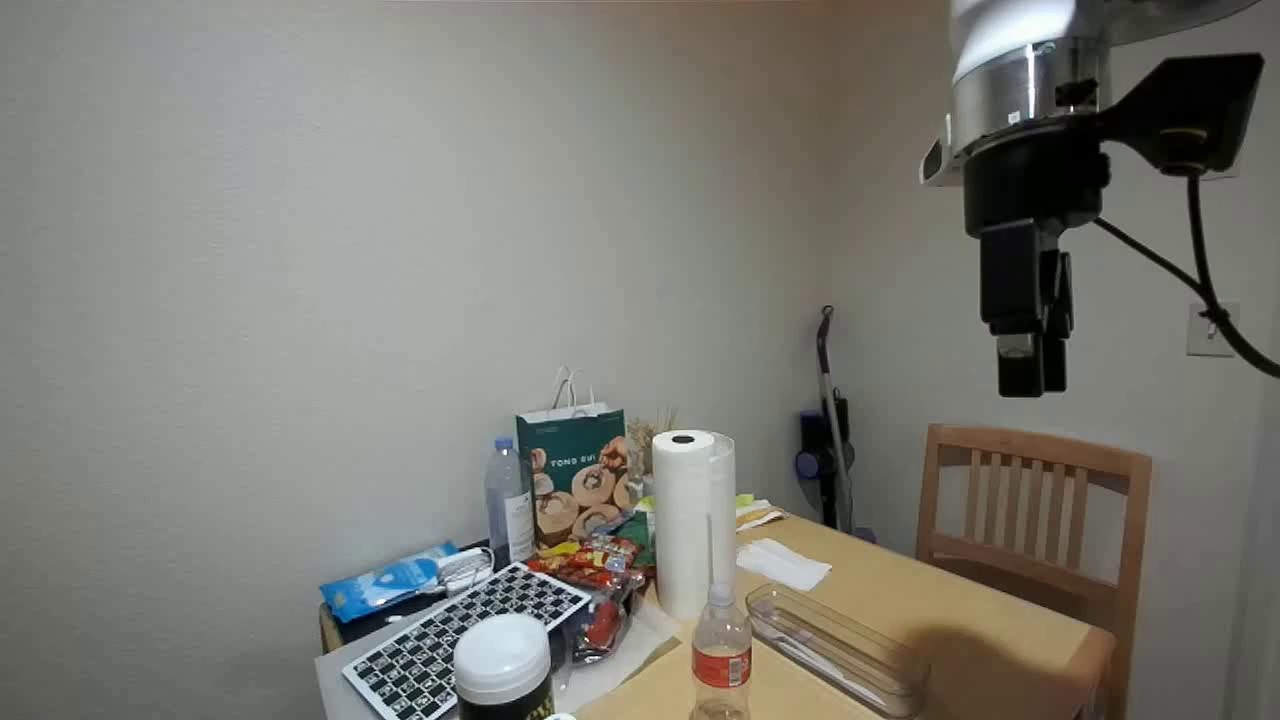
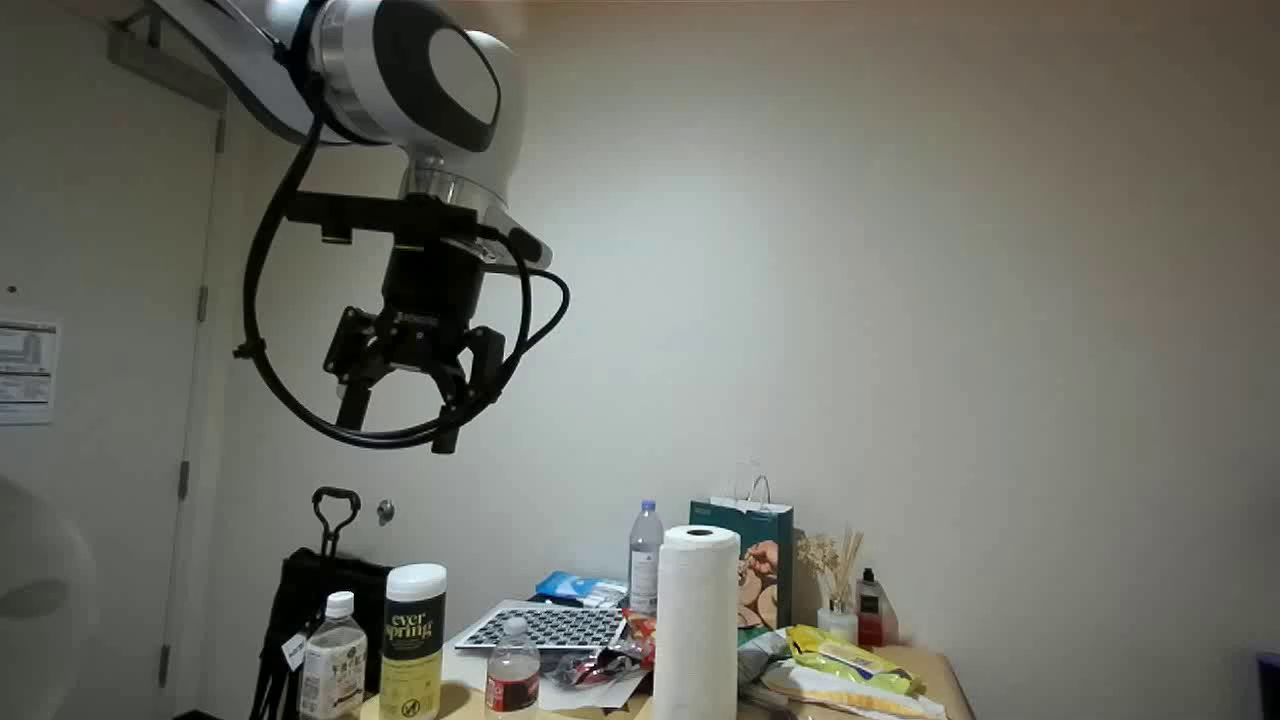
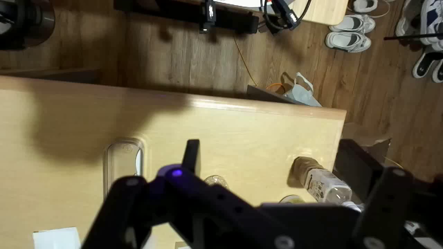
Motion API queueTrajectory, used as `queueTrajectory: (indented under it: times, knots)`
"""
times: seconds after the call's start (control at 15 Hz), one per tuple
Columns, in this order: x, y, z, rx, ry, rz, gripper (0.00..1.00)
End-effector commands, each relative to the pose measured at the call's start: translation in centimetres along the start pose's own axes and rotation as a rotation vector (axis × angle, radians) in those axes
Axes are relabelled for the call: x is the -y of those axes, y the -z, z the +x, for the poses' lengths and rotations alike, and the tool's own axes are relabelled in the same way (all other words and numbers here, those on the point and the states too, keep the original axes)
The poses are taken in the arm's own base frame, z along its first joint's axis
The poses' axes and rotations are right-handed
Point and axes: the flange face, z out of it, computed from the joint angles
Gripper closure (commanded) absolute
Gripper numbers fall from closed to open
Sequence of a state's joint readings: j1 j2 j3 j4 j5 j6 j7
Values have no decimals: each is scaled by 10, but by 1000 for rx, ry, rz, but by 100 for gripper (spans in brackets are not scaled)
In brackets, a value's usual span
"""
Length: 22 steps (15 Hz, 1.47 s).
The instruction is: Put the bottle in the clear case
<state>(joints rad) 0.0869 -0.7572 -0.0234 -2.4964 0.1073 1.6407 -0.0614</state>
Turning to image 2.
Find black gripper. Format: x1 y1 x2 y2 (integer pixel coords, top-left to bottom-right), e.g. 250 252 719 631
325 244 504 455

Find clear bottle red label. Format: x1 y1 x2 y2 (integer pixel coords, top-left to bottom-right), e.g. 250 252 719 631
485 617 542 718

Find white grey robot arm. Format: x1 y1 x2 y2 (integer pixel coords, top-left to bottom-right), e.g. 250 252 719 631
156 0 548 453

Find clear water bottle blue cap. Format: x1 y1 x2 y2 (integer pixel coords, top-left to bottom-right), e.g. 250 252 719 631
629 499 663 617

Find small dark red bottle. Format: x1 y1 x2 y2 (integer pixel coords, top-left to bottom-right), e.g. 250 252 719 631
855 568 886 647

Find blue tissue pack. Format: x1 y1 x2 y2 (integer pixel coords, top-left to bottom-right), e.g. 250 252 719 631
532 574 629 612

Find checkerboard calibration board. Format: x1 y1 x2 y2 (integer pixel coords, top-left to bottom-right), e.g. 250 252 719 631
456 604 623 651

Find colourful snack packets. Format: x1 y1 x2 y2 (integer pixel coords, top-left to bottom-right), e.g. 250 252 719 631
554 617 655 689

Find white paper towel roll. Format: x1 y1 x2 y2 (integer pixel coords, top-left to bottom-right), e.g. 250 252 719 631
648 523 741 720

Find white door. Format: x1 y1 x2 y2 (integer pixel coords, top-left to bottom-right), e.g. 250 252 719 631
0 44 217 720

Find white paper notice on door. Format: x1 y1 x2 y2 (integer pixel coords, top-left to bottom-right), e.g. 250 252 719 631
0 322 62 430

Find green gift bag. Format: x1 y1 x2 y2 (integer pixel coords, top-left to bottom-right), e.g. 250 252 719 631
689 497 797 631

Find reed diffuser sticks jar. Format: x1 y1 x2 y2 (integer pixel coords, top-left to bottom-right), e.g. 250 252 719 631
799 527 866 639

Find yellow green packet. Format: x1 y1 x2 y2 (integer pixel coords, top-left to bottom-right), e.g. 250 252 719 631
789 626 925 696

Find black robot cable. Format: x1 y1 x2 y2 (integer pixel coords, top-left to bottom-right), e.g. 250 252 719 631
232 23 576 453

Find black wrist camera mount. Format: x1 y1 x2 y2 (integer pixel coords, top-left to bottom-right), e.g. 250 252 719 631
283 191 554 269

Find black bag with handle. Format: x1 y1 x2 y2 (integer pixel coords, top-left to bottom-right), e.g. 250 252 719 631
250 487 389 720

